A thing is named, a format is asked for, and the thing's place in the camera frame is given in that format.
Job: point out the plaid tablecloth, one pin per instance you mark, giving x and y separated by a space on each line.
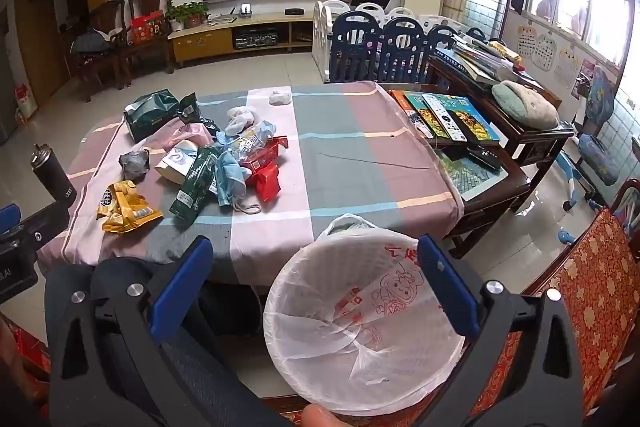
340 147

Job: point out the black audio receiver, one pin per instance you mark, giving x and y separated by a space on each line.
255 38

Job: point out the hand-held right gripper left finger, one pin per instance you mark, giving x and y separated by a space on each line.
175 292

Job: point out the yellow snack packet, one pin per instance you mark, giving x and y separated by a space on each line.
125 209

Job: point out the long dark green packet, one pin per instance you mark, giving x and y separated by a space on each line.
192 187

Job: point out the dark wooden coffee table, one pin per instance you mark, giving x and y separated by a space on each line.
530 147

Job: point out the yellow wooden tv cabinet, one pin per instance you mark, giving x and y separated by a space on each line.
200 42

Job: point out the dark wooden chair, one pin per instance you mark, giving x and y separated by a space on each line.
150 2
107 14

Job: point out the small desk clock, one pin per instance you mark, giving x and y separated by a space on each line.
245 9

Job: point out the white mesh bin with bag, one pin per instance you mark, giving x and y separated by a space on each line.
320 297

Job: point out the red paper bag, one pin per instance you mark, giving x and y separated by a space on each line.
25 99

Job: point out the potted green plant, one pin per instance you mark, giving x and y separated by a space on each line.
187 12

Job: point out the person's dark trouser leg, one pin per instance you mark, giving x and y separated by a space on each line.
120 272

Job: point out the small dark green packet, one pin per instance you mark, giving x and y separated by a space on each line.
189 107

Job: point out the red gift box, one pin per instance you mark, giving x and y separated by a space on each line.
147 28

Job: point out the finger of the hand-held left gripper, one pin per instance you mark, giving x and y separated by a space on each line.
9 214

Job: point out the wall posters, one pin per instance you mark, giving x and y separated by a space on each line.
545 52

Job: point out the grey crumpled plastic bag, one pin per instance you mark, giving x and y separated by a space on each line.
134 164

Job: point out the white crumpled tissue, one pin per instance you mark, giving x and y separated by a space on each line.
280 97

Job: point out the blue face mask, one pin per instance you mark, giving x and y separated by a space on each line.
231 182

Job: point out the grey green cushion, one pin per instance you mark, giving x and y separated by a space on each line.
525 104

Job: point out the clear blue bread wrapper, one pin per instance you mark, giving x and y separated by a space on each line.
247 142

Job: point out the orange picture book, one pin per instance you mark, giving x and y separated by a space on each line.
402 102

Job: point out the black thermos bottle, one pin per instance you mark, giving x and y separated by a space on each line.
50 177

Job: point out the red floral sofa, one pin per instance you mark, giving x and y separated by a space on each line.
590 277

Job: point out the dark bag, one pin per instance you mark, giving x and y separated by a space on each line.
90 43

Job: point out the white remote control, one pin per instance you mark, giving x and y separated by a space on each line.
442 117

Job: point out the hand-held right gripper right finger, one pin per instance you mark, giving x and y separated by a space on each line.
447 292

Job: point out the pink plastic bag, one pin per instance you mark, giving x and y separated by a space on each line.
192 137

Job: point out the blue and white baby fence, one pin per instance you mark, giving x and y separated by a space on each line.
400 42

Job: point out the red striped carton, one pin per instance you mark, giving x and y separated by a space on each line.
264 154

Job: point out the person's right hand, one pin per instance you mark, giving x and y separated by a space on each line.
325 418

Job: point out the white crumpled plastic bag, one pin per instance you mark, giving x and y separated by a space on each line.
240 117

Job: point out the blue office chair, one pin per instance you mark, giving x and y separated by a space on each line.
597 147

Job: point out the stack of books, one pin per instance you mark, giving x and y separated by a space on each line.
475 59

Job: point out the dark green tissue pack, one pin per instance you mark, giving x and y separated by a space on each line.
150 114

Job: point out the red packet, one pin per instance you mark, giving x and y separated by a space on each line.
267 184

